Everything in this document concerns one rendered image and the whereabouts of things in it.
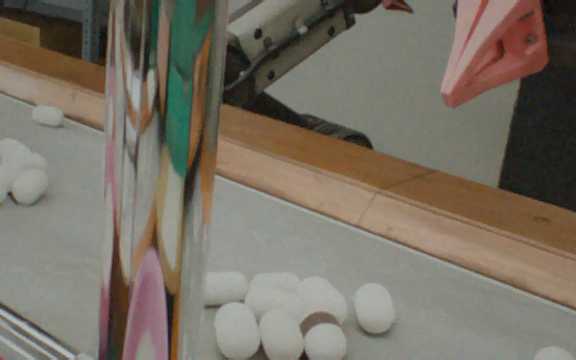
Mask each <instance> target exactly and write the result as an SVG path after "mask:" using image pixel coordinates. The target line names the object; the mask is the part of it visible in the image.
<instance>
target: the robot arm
mask: <svg viewBox="0 0 576 360"><path fill-rule="evenodd" d="M452 8H453V12H454V16H455V20H456V32H455V40H454V45H453V48H452V52H451V56H449V59H448V63H447V66H446V71H445V74H444V78H443V81H442V85H441V88H440V93H441V96H442V99H443V103H444V105H445V106H447V107H451V108H456V107H458V106H460V105H462V104H464V103H465V102H467V101H469V100H471V99H474V98H476V97H478V96H479V95H481V94H483V93H485V92H487V91H489V89H491V88H494V87H497V86H500V85H503V84H505V83H508V82H511V81H513V80H516V79H519V78H522V77H525V76H528V75H530V74H533V73H536V72H539V71H541V70H542V69H543V67H545V65H546V64H547V62H548V63H553V64H557V66H562V67H566V68H571V69H576V0H456V2H455V3H454V4H453V5H452Z"/></svg>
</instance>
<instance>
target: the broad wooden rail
mask: <svg viewBox="0 0 576 360"><path fill-rule="evenodd" d="M106 86H107V68H103V67H100V65H97V64H93V63H90V62H87V61H84V60H79V59H76V58H73V57H70V56H66V55H63V54H60V53H57V52H53V51H49V50H46V49H43V48H40V47H36V46H33V45H29V44H26V43H22V42H19V41H16V39H13V38H9V37H6V36H2V35H0V94H2V95H4V96H8V97H11V98H13V99H16V100H19V101H21V102H24V103H27V104H29V105H33V106H35V107H37V106H38V105H47V106H51V107H55V108H59V109H60V110H62V113H63V115H64V118H66V119H68V120H71V121H73V122H76V123H79V124H82V125H85V126H88V127H90V128H93V129H96V130H98V131H101V132H104V113H106ZM215 175H217V176H220V177H223V178H226V179H229V180H231V182H234V183H236V184H239V185H242V186H244V187H248V188H251V189H253V190H256V191H259V192H261V193H264V194H267V195H270V196H273V197H275V198H278V199H281V200H283V201H286V202H289V203H292V205H295V206H298V207H300V208H303V209H306V210H308V211H311V212H314V213H317V214H320V215H322V216H325V217H328V218H330V219H333V220H337V221H339V222H342V223H345V224H347V225H350V226H352V228H355V229H359V230H361V231H364V232H367V233H369V234H372V235H375V236H377V237H381V238H384V239H386V240H389V241H392V242H394V243H397V244H399V245H402V246H406V247H408V248H411V250H412V249H414V251H416V252H419V253H422V254H424V255H428V256H431V257H433V258H436V259H438V260H441V261H444V262H446V263H450V264H453V265H455V266H458V267H461V268H463V269H466V270H469V271H471V272H475V274H477V275H480V276H483V277H485V278H488V279H491V280H493V281H497V282H500V283H502V284H505V285H508V286H510V287H513V288H515V289H518V290H522V291H524V292H527V293H530V294H532V295H535V296H538V298H540V299H543V300H547V301H549V302H552V303H554V304H557V305H560V306H562V307H565V308H569V309H571V310H574V311H576V213H575V212H572V211H569V210H564V209H561V208H558V207H555V206H552V204H548V203H545V202H541V201H538V200H534V199H531V198H528V197H525V196H521V195H517V194H514V193H511V192H507V191H504V190H501V189H498V188H493V187H490V186H487V185H484V184H480V183H477V182H474V180H470V179H466V178H463V177H460V176H457V175H453V174H450V173H446V172H443V171H439V170H436V169H433V168H430V167H425V166H422V165H419V164H416V163H412V162H409V161H406V160H402V158H398V157H395V156H392V155H389V154H385V153H382V152H378V151H375V150H372V149H368V148H365V147H362V146H359V145H354V144H351V143H348V142H345V141H341V140H338V139H334V138H331V137H327V135H324V134H321V133H318V132H314V131H310V130H307V129H304V128H300V127H297V126H294V125H291V124H286V123H283V122H280V121H277V120H273V119H270V118H266V117H263V116H259V115H256V113H253V112H250V111H246V110H242V109H239V108H236V107H232V106H229V105H226V104H223V103H221V108H220V121H219V133H218V146H217V158H216V171H215Z"/></svg>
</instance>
